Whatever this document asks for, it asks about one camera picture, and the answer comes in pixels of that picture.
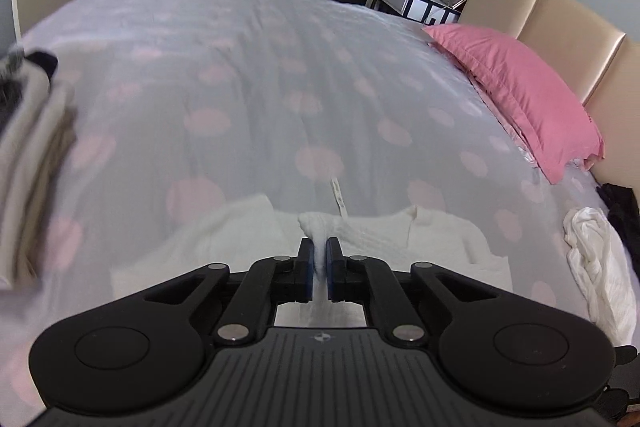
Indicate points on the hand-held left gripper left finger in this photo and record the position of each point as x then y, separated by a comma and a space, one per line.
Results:
305, 268

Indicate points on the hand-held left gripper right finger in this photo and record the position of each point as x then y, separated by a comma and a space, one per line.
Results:
331, 268

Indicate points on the cream white v-neck shirt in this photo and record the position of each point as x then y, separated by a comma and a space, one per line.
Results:
380, 232

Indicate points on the stack of folded beige clothes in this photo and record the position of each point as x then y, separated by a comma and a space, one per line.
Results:
30, 167

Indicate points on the grey pink-dotted bedspread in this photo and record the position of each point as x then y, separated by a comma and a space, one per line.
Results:
280, 107

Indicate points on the pink pillow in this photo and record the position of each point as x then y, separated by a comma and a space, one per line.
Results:
520, 92

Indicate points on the crumpled white garment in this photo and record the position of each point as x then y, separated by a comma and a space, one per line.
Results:
600, 267

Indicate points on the white nightstand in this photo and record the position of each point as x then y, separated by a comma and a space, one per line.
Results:
410, 1

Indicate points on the black cloth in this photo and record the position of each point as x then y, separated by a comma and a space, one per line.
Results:
622, 212

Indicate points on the dark cloth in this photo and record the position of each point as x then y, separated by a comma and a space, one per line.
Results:
42, 59

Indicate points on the beige padded headboard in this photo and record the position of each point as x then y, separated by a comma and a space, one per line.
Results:
565, 27

